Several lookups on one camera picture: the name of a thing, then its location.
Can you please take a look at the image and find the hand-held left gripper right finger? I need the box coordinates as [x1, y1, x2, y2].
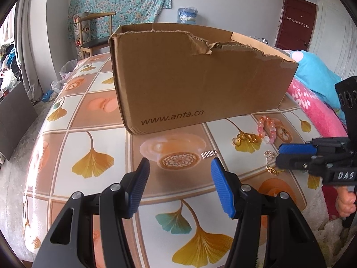
[210, 158, 327, 268]

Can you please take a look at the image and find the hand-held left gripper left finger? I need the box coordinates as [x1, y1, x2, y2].
[31, 157, 151, 268]

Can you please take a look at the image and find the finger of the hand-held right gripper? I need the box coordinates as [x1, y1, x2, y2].
[278, 137, 350, 156]
[276, 153, 329, 174]

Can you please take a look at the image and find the pink and white bead bracelet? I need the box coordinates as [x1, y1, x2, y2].
[257, 115, 277, 145]

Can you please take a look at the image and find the cardboard box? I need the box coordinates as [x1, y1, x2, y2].
[108, 23, 299, 136]

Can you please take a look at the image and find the person's right hand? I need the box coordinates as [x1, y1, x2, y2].
[335, 186, 357, 219]

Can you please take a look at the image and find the pink floral blanket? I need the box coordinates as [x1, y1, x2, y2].
[284, 49, 357, 224]

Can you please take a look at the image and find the white fluffy robe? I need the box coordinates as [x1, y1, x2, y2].
[305, 198, 357, 268]

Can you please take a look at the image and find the patterned plastic tablecloth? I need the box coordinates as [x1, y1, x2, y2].
[22, 52, 324, 268]

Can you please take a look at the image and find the blue plush pillow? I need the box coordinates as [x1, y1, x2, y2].
[284, 50, 346, 123]

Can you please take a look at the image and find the brown door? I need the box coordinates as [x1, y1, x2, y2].
[275, 0, 318, 52]

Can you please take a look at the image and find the clear plastic bag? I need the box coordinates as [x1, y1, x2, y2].
[51, 59, 77, 92]

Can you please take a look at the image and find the wooden chair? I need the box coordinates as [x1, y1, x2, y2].
[73, 12, 117, 59]

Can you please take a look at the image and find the grey curtain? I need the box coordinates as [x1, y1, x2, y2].
[14, 0, 52, 104]

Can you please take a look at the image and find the pile of clothes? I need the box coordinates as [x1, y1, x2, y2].
[0, 43, 21, 98]

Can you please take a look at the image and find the gold twisted necklace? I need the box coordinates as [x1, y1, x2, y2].
[231, 132, 262, 146]

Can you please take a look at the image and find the teal floral wall cloth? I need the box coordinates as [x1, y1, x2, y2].
[68, 0, 173, 45]

